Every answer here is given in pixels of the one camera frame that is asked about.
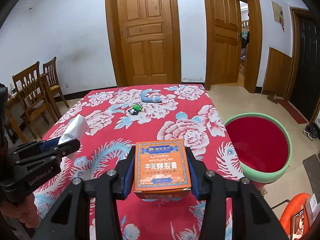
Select white tissue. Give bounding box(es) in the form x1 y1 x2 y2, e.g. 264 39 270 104
57 114 89 159

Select orange cardboard box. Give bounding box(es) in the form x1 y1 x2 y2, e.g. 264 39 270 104
133 139 191 200

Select red green-rimmed trash basin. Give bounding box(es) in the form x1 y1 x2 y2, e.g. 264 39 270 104
225 112 292 189

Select left hand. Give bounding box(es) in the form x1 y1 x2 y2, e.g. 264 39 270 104
1 193 39 228

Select orange plastic stool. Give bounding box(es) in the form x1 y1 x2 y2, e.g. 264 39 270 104
279 193 313 239

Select white boxes on stool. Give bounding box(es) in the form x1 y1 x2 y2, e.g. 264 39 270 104
305 194 320 226

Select wooden dining chair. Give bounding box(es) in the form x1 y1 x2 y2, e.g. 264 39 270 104
12 61 57 139

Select red floral tablecloth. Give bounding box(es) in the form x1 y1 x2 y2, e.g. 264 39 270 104
34 85 243 239

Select wooden chair yellow cushion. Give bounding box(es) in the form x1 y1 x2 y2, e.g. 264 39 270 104
43 57 69 108

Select grey floor mat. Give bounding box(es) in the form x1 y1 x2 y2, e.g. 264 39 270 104
303 154 320 202

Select green small wrapper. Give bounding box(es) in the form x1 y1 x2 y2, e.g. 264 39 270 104
128 102 143 115

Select pair of dark shoes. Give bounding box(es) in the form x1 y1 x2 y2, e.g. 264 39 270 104
303 124 319 140

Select red doormat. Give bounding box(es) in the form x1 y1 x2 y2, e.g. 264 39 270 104
277 98 308 124

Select light blue tube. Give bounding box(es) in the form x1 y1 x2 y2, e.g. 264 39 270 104
140 89 162 103

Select brown slipper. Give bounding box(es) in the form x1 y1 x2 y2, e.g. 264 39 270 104
267 93 278 104

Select black entrance door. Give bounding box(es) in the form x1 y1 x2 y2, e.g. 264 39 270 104
285 8 319 123

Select closed wooden door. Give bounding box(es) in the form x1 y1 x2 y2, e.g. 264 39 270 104
105 0 181 87

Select open wooden door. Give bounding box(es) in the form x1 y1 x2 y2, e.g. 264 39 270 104
204 0 263 93

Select wall electrical panel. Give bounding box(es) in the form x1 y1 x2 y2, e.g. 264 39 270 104
271 1 284 29

